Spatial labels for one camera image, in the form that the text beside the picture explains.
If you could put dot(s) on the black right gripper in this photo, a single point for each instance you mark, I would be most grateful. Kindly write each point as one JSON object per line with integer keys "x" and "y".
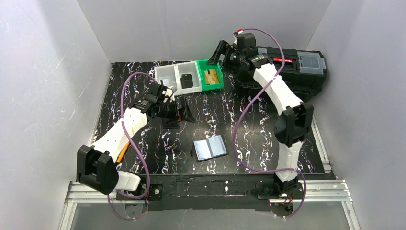
{"x": 225, "y": 53}

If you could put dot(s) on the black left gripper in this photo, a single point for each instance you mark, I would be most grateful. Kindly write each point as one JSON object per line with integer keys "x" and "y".
{"x": 179, "y": 110}

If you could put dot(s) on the tan credit card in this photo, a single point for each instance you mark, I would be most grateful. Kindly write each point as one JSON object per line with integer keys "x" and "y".
{"x": 211, "y": 77}

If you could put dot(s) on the black card holder wallet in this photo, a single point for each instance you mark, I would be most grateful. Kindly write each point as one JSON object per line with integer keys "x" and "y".
{"x": 209, "y": 148}

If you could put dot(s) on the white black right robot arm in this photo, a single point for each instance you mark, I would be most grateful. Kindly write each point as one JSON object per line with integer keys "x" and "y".
{"x": 295, "y": 116}

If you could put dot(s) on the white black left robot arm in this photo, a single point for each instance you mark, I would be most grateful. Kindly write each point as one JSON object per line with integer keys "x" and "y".
{"x": 97, "y": 164}

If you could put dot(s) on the black card in bin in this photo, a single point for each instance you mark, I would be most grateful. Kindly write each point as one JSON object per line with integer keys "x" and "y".
{"x": 186, "y": 81}

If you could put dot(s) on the silver card in bin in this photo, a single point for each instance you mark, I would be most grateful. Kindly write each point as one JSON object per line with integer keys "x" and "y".
{"x": 165, "y": 82}

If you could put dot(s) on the green plastic bin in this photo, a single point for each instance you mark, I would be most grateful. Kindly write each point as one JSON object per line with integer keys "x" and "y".
{"x": 202, "y": 66}

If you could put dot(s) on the white middle plastic bin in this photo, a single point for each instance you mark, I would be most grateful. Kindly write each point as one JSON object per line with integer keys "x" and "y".
{"x": 190, "y": 68}

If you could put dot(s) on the white plastic bin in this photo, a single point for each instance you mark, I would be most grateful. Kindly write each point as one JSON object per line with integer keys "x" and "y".
{"x": 169, "y": 72}
{"x": 190, "y": 68}

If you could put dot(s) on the white left plastic bin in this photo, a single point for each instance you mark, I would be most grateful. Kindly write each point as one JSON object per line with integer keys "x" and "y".
{"x": 169, "y": 72}

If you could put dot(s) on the black plastic toolbox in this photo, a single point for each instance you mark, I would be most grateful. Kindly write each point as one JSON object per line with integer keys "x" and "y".
{"x": 304, "y": 73}

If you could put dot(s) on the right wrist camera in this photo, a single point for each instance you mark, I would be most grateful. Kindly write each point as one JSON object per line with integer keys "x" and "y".
{"x": 244, "y": 40}

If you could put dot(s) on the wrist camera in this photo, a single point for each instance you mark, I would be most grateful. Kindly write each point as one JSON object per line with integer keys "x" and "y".
{"x": 244, "y": 40}
{"x": 163, "y": 93}

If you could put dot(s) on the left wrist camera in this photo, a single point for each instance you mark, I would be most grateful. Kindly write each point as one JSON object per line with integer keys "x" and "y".
{"x": 163, "y": 93}

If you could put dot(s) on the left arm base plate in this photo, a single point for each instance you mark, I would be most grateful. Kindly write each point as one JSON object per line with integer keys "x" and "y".
{"x": 142, "y": 192}

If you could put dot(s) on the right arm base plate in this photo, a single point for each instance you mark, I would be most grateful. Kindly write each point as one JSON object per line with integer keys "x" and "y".
{"x": 270, "y": 190}

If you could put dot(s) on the aluminium frame rail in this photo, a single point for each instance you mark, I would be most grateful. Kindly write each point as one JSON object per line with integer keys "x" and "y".
{"x": 221, "y": 204}

